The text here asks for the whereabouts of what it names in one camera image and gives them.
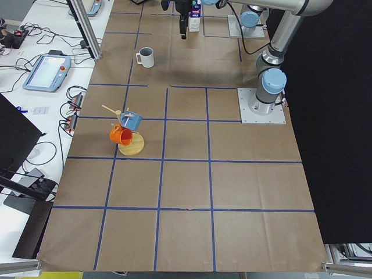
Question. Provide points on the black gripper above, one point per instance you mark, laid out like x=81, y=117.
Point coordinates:
x=183, y=6

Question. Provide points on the blue white milk carton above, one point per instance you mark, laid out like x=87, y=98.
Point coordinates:
x=195, y=17

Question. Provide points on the white ceramic mug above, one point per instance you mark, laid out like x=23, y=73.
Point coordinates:
x=145, y=57

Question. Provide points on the blue cup on stand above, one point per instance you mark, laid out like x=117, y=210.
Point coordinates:
x=130, y=120

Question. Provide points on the orange cup on stand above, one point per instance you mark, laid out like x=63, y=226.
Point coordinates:
x=121, y=135

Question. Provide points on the teach pendant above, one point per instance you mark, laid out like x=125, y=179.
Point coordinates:
x=48, y=73
x=92, y=7

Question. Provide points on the wooden mug tree stand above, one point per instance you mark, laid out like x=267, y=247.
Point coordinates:
x=138, y=141

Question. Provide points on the left side teach pendant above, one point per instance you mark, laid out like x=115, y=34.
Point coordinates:
x=48, y=73

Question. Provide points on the black monitor with stand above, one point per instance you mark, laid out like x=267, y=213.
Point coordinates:
x=18, y=138

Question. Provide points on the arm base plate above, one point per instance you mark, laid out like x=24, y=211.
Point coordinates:
x=251, y=33
x=252, y=111

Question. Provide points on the left side aluminium post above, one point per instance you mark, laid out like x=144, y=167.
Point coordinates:
x=83, y=23

